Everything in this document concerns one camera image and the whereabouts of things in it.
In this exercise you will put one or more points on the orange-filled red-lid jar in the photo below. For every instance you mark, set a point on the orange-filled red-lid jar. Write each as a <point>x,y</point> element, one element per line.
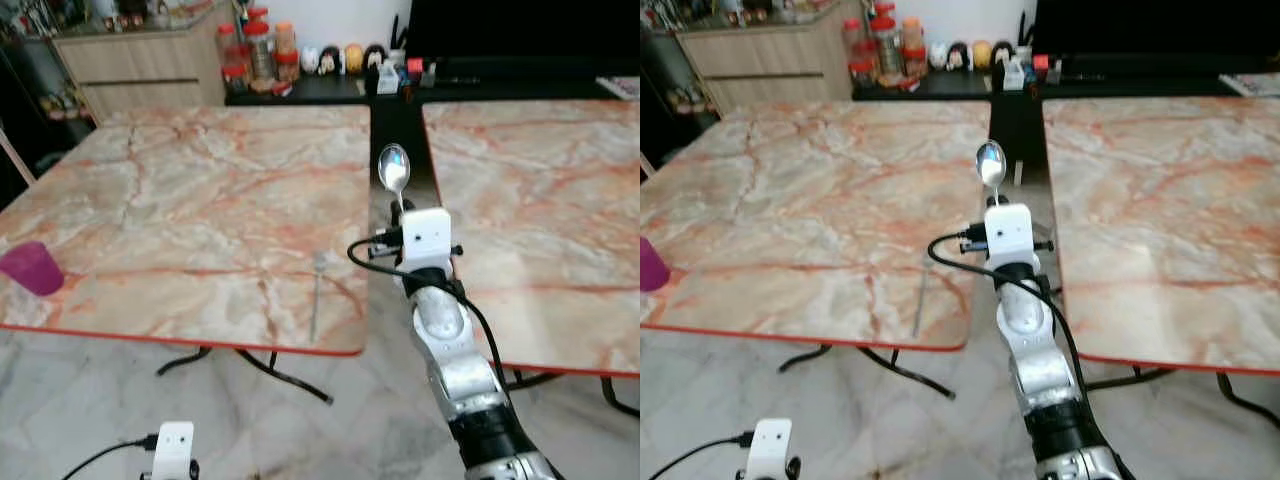
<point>913,48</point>
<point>287,52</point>

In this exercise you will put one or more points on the white round figurine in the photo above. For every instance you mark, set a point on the white round figurine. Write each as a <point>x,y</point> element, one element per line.
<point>310,60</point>
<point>937,56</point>

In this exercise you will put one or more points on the black low sideboard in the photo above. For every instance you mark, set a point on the black low sideboard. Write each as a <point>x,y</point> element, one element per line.
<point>330,88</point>
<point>950,85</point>

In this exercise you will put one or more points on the purple plastic cup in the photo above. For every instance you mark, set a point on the purple plastic cup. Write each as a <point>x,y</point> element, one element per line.
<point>652,266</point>
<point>30,268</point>

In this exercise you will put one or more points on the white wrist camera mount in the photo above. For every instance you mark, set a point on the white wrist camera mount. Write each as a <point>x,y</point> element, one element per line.
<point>1008,236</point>
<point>173,448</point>
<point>770,446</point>
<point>427,238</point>

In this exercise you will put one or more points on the small red-lid jar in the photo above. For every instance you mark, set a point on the small red-lid jar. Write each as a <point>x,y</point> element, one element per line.
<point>862,73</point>
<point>235,78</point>

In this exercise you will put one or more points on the small red container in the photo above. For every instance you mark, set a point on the small red container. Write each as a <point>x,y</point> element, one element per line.
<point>415,67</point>
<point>1040,64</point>

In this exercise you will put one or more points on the yellow round figurine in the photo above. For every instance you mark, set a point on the yellow round figurine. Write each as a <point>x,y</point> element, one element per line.
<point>982,53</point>
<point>353,57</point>

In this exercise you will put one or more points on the black television screen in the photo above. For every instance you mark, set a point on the black television screen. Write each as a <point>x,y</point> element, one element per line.
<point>1155,28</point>
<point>520,30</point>

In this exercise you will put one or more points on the small white box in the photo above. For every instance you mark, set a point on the small white box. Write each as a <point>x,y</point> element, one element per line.
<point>1013,76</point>
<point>387,79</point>

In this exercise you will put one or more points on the silver metal fork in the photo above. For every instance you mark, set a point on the silver metal fork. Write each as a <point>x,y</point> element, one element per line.
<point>921,294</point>
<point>316,296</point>

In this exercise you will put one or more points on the dark-haired round figurine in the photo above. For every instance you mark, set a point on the dark-haired round figurine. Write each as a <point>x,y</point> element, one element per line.
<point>1002,52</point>
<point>375,56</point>

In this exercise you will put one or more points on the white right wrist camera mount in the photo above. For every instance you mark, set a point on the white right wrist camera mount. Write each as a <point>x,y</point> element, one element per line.
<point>427,238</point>
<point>1008,236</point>

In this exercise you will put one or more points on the black round figurine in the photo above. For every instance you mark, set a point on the black round figurine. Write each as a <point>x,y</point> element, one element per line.
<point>958,56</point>
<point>329,60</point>

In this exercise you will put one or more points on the silver metal spoon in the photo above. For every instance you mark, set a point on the silver metal spoon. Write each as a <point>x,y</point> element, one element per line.
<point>991,164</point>
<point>394,168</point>

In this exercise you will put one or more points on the light wooden cabinet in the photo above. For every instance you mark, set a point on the light wooden cabinet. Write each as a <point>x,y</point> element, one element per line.
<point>140,62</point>
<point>770,58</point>

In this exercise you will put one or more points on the tall red-lid glass jar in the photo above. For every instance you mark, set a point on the tall red-lid glass jar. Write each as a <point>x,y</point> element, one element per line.
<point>259,50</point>
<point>887,45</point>

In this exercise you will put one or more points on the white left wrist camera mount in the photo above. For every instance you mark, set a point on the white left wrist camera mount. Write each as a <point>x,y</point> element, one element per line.
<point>770,446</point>
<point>173,448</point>

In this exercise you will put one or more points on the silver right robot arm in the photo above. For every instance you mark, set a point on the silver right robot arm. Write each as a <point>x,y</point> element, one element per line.
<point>1042,375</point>
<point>462,375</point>

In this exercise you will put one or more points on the black metal table legs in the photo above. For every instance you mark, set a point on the black metal table legs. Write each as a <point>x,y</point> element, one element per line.
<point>300,385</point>
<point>1250,406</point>
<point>618,402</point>
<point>921,383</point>

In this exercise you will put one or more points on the printed magazine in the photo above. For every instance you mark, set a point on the printed magazine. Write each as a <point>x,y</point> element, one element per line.
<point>622,87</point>
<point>1252,84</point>

